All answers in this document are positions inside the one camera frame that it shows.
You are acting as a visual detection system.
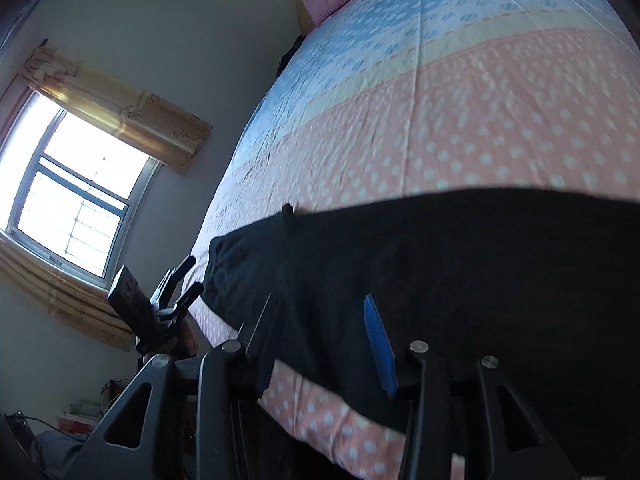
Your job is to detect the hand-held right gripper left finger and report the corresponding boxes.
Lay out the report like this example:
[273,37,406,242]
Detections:
[90,292,283,480]

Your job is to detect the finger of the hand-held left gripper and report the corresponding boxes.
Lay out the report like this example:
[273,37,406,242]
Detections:
[149,255,197,308]
[157,282,204,318]

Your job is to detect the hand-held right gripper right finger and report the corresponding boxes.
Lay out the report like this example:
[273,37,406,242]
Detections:
[362,292,581,480]

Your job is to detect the black pants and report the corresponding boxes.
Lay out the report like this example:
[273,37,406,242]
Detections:
[202,186,640,480]

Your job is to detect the yellow patterned curtain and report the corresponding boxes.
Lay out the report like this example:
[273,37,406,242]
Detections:
[0,235,138,353]
[17,46,214,177]

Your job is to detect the red box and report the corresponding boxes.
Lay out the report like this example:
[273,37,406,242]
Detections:
[55,412,96,433]

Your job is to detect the grey cloth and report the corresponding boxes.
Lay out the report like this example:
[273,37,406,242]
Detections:
[30,430,91,480]

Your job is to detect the bed with polka-dot sheet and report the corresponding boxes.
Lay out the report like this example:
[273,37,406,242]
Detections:
[182,0,640,480]

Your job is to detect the side wall window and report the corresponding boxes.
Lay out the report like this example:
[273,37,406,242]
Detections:
[0,87,163,291]

